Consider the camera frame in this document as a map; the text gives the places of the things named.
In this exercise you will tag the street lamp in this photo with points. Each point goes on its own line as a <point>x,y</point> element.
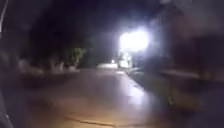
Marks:
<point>134,41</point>

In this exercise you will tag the dark asphalt road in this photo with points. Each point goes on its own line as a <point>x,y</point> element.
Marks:
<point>96,100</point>

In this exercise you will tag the row of trees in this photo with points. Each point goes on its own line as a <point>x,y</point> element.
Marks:
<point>63,60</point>

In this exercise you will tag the raised verge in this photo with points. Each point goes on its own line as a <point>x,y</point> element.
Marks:
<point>173,86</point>

